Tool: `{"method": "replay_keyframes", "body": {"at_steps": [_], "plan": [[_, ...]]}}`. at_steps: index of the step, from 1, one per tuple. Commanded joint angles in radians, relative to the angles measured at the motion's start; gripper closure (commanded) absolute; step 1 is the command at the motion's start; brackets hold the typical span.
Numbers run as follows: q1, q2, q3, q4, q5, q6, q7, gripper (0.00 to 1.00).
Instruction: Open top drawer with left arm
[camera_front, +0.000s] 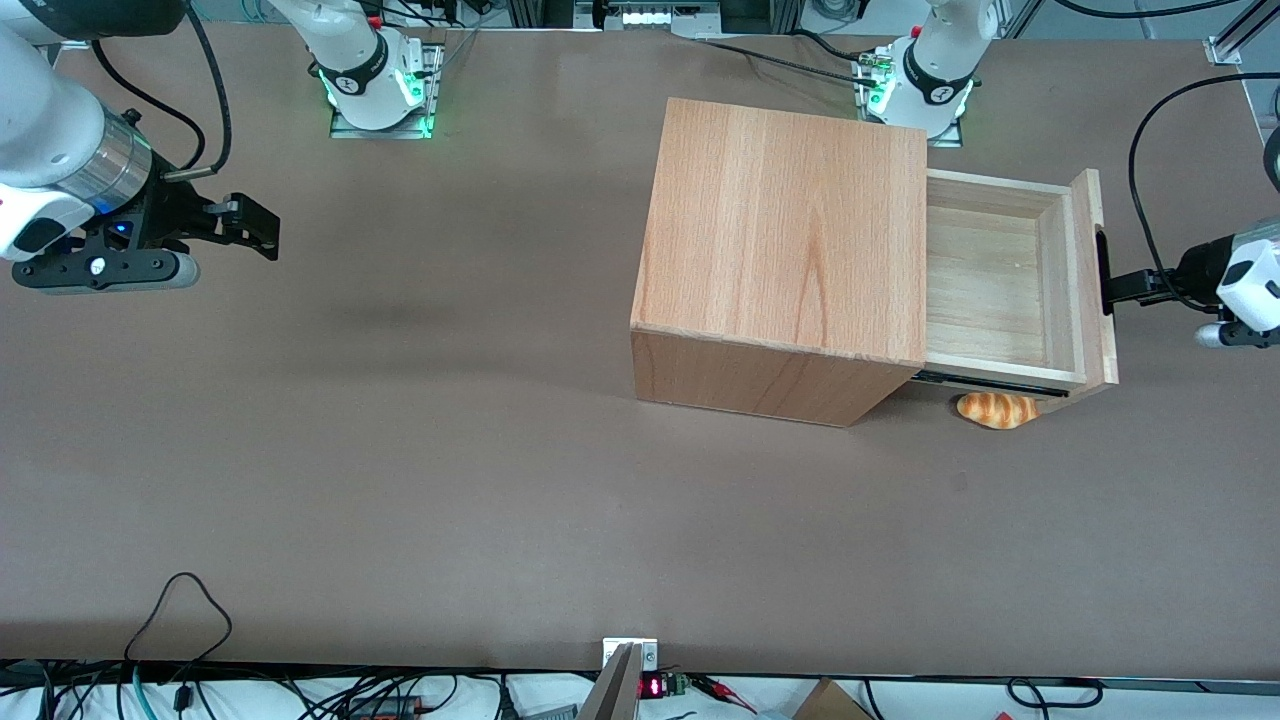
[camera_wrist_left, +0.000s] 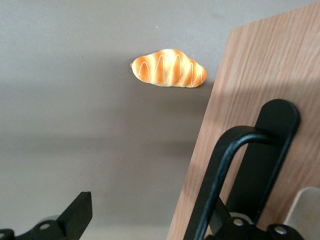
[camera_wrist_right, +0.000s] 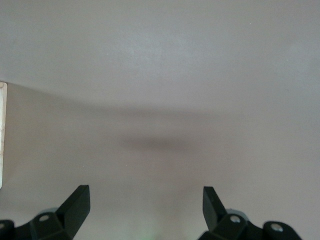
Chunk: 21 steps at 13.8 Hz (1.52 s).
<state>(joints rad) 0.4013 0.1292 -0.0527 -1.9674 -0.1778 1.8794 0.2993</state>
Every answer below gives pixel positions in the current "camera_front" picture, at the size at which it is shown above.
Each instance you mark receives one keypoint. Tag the toy croissant bread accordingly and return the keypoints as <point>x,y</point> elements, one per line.
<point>995,411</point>

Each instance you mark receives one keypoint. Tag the aluminium frame bracket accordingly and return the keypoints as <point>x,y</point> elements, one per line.
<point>1235,40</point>

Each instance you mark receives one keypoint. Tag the white power strip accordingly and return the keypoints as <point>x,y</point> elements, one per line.
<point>655,16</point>

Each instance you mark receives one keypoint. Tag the wooden drawer cabinet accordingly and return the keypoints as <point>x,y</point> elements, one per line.
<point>780,250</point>

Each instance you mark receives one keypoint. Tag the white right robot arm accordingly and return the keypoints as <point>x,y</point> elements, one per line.
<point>50,120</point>

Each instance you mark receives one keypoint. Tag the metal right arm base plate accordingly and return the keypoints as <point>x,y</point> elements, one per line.
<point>385,128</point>

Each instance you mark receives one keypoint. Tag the red probe clips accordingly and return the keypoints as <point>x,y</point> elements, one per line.
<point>725,690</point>

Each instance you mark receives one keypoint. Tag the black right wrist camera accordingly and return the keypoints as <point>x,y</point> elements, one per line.
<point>100,270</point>

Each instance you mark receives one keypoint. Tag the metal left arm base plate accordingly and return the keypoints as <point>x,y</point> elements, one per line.
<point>948,138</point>

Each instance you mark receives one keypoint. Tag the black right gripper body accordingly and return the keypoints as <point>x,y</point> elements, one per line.
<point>166,217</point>

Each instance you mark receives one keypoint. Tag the brown cardboard piece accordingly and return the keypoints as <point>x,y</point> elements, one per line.
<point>830,703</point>

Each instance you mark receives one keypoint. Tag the small metal bracket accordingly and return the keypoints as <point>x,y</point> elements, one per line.
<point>648,652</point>

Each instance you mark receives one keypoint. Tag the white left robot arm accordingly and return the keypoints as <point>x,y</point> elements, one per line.
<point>935,60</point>

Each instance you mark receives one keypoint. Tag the red digit display module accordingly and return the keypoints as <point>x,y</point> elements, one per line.
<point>660,686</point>

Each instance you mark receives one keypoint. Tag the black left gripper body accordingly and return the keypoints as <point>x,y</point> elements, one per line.
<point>1199,270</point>

